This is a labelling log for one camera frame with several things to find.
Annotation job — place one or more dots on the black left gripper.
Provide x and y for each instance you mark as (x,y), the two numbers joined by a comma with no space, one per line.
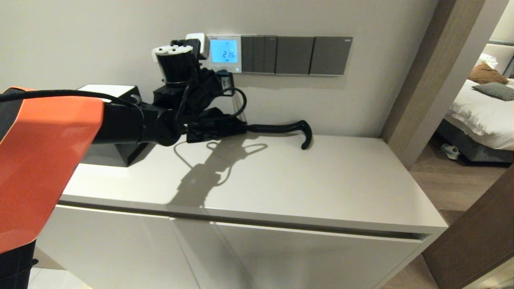
(207,86)

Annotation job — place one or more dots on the white wall thermostat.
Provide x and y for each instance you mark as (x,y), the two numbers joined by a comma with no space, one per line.
(225,52)

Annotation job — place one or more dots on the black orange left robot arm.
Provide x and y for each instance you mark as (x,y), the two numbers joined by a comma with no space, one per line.
(44,156)

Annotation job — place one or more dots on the black tissue box white top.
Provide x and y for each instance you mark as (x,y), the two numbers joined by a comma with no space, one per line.
(104,89)

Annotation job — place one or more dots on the white sideboard cabinet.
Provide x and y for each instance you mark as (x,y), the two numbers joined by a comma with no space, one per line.
(321,180)

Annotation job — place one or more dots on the wide white cabinet door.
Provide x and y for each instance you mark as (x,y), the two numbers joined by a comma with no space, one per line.
(313,261)

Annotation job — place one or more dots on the white slipper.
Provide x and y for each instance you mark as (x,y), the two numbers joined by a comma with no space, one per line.
(450,151)

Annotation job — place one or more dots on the bed with white sheets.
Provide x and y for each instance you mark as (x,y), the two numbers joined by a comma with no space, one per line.
(482,116)

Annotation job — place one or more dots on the dark grey bed base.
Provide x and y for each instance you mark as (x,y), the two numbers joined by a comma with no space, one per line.
(474,150)

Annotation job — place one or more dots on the brown cushion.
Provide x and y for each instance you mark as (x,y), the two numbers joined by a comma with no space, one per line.
(486,75)

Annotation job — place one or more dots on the white pillow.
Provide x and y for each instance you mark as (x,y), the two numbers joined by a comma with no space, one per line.
(486,61)

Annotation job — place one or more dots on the black white checkered cushion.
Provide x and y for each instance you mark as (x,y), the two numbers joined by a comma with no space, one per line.
(498,91)

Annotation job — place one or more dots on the dark brown wooden door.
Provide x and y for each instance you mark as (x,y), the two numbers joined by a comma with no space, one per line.
(482,241)

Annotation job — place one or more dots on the grey triple rocker wall switch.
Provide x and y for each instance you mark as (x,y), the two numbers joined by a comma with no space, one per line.
(259,54)

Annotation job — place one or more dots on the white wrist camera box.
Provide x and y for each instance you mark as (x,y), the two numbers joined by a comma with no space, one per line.
(198,42)

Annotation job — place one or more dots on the grey plain wall switch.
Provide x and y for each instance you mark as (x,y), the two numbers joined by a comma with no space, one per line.
(294,55)

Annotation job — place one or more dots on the grey wall switch with logo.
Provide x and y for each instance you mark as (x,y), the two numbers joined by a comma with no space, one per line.
(331,56)

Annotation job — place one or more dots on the light wooden door frame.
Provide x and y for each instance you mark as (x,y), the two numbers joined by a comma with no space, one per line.
(433,80)

